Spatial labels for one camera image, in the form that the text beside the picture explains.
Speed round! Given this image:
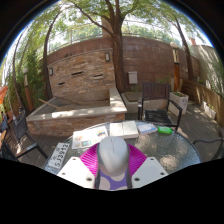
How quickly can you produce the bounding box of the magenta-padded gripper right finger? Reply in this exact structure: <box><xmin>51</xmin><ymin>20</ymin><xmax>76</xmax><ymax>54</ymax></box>
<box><xmin>126</xmin><ymin>143</ymin><xmax>169</xmax><ymax>190</ymax></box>

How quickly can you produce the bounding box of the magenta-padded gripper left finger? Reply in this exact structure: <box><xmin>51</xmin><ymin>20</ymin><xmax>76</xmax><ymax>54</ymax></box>
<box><xmin>56</xmin><ymin>143</ymin><xmax>101</xmax><ymax>190</ymax></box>

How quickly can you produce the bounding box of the white computer mouse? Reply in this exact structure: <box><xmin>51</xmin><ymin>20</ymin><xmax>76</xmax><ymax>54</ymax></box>
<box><xmin>96</xmin><ymin>135</ymin><xmax>131</xmax><ymax>178</ymax></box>

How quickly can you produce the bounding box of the white licence plate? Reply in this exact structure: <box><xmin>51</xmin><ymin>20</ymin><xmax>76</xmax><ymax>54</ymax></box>
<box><xmin>44</xmin><ymin>142</ymin><xmax>72</xmax><ymax>175</ymax></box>

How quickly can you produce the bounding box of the white printed picture sheet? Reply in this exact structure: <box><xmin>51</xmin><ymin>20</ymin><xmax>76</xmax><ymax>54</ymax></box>
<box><xmin>71</xmin><ymin>125</ymin><xmax>109</xmax><ymax>150</ymax></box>

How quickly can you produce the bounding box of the small white and blue booklet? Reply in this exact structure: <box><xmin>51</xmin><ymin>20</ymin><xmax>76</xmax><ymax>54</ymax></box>
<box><xmin>136</xmin><ymin>123</ymin><xmax>158</xmax><ymax>135</ymax></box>

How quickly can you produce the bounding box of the small green packet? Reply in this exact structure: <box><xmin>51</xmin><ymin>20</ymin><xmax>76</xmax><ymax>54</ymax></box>
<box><xmin>157</xmin><ymin>125</ymin><xmax>173</xmax><ymax>135</ymax></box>

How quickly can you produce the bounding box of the flat white box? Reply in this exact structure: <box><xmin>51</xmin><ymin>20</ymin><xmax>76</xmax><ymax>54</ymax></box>
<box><xmin>109</xmin><ymin>120</ymin><xmax>140</xmax><ymax>140</ymax></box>

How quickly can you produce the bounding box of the stone raised basin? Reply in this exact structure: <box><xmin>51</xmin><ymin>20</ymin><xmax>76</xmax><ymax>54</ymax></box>
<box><xmin>25</xmin><ymin>87</ymin><xmax>128</xmax><ymax>138</ymax></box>

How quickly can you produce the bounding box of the wooden stick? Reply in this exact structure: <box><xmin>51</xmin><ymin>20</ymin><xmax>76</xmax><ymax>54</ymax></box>
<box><xmin>38</xmin><ymin>98</ymin><xmax>63</xmax><ymax>111</ymax></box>

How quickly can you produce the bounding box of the white rectangular planter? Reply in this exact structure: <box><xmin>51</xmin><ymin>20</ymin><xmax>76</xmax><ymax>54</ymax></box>
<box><xmin>203</xmin><ymin>100</ymin><xmax>218</xmax><ymax>120</ymax></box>
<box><xmin>169</xmin><ymin>91</ymin><xmax>190</xmax><ymax>115</ymax></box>

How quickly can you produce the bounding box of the dark wooden slatted chair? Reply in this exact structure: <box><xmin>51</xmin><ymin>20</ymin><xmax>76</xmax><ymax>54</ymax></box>
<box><xmin>137</xmin><ymin>81</ymin><xmax>184</xmax><ymax>132</ymax></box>

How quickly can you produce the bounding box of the orange fabric canopy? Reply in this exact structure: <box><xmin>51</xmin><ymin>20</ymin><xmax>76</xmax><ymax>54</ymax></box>
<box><xmin>0</xmin><ymin>85</ymin><xmax>9</xmax><ymax>106</ymax></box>

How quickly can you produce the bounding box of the tree with brown trunk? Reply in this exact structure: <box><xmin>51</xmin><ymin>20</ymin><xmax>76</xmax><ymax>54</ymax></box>
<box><xmin>69</xmin><ymin>0</ymin><xmax>148</xmax><ymax>94</ymax></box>

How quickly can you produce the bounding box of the wooden lamp post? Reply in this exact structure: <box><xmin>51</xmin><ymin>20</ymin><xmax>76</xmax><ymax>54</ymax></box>
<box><xmin>169</xmin><ymin>41</ymin><xmax>181</xmax><ymax>93</ymax></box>
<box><xmin>22</xmin><ymin>68</ymin><xmax>34</xmax><ymax>113</ymax></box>

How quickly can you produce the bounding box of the grey wall utility box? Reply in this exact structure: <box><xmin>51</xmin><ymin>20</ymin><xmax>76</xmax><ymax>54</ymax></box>
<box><xmin>127</xmin><ymin>70</ymin><xmax>138</xmax><ymax>85</ymax></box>

